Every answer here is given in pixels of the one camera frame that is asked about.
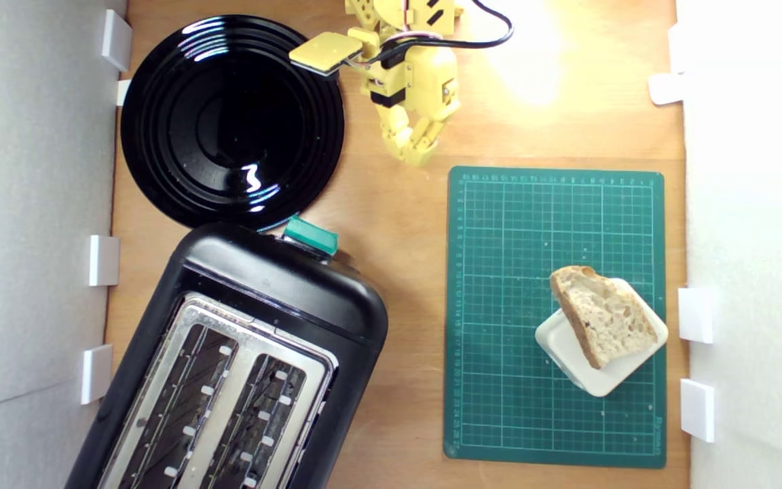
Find white square block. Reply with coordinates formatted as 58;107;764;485
535;277;669;398

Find brown bread slice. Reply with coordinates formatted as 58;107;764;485
550;266;659;370

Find flat yellow gripper camera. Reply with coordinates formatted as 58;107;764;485
288;31;365;77

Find black two-slot toaster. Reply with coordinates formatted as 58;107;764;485
65;221;390;489

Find green cutting mat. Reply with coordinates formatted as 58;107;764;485
443;166;667;469

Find black round plate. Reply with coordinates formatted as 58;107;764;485
120;14;346;232

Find red white servo wires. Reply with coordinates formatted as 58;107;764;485
364;0;443;69

